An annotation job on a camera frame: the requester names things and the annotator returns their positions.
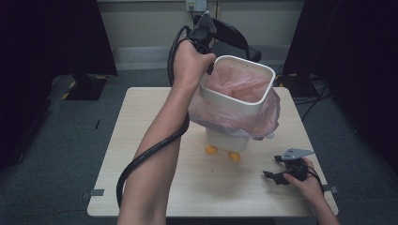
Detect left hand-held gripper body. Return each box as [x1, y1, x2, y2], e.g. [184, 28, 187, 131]
[187, 10, 218, 54]

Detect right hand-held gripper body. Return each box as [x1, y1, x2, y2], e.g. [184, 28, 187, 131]
[281, 147, 315, 183]

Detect white rectangular bin rim ring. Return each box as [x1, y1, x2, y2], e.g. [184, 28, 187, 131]
[198, 54, 277, 117]

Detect pink plastic trash bag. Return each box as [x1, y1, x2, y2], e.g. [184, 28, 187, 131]
[187, 64, 282, 141]

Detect white cartoon-face trash bin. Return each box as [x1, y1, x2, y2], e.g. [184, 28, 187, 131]
[205, 127, 276, 162]

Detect person's right hand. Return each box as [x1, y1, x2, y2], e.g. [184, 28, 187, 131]
[283, 157, 325, 204]

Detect person's left hand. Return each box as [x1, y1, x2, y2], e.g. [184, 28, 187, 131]
[172, 39, 218, 92]

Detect black folding chair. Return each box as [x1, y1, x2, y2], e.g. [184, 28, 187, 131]
[192, 13, 263, 64]

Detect black striped stand base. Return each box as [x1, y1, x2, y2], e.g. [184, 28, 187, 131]
[60, 73, 109, 101]
[274, 73, 312, 98]

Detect dark curtain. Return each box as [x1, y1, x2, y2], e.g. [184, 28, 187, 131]
[283, 0, 398, 176]
[0, 0, 119, 170]

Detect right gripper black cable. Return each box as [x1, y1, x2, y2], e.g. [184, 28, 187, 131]
[304, 164, 326, 195]

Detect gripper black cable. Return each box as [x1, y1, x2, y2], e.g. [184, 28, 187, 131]
[304, 164, 326, 195]
[115, 24, 192, 209]

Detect white wall socket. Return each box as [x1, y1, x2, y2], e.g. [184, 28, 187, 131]
[185, 0, 208, 13]

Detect black floor cables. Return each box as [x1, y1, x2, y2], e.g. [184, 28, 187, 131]
[278, 64, 332, 122]

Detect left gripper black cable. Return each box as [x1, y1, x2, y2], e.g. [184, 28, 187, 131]
[115, 24, 192, 209]

